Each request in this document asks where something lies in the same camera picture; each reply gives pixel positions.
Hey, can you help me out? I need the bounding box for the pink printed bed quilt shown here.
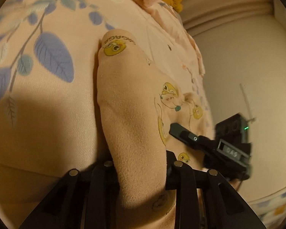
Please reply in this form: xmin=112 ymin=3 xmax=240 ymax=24
xmin=0 ymin=0 xmax=214 ymax=229

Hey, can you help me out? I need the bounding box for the peach duck print baby garment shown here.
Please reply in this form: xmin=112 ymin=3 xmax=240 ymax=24
xmin=97 ymin=30 xmax=213 ymax=228

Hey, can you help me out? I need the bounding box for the pink curtain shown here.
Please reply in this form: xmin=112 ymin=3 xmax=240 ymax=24
xmin=181 ymin=0 xmax=273 ymax=36

